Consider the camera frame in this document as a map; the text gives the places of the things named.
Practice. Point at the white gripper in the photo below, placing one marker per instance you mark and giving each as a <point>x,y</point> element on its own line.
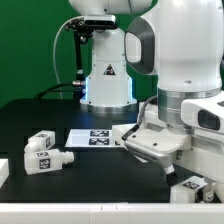
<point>200,151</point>

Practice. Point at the white square tabletop tray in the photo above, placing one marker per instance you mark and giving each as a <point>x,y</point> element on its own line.
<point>118,131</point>

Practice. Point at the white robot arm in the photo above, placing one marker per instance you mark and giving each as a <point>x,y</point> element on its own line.
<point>182,129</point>

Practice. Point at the white right barrier block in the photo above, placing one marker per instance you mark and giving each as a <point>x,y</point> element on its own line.
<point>219,191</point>

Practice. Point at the white barrier block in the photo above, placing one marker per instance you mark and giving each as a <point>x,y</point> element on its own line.
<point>219,191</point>
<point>4,171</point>

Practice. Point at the white front barrier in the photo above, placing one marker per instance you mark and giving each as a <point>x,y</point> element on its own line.
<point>31,213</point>

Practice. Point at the white marker sheet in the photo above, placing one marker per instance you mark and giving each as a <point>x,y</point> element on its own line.
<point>90,138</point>

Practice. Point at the white left barrier block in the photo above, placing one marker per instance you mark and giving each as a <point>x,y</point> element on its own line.
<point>4,171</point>

